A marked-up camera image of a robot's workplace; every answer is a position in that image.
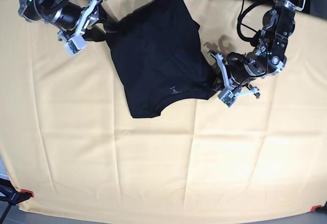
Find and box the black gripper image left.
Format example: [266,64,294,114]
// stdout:
[55,0,117,42]

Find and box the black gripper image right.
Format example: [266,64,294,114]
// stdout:
[208,50,260,99]

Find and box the dark navy T-shirt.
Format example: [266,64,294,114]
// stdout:
[106,0,216,118]

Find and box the yellow table cloth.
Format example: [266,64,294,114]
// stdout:
[1,0,326,223]

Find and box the red-black clamp right corner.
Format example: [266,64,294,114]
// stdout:
[310,202,327,214]

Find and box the red-black clamp corner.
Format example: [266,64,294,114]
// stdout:
[1,187,34,206]
[310,202,327,214]

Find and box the red-black clamp left corner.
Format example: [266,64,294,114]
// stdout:
[1,187,34,206]

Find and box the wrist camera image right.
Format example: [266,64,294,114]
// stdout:
[218,87,237,108]

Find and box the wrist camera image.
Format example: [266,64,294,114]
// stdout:
[64,35,87,57]
[218,87,237,108]

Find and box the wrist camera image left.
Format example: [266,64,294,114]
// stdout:
[64,35,87,57]

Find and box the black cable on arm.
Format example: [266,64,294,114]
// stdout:
[236,1,264,46]

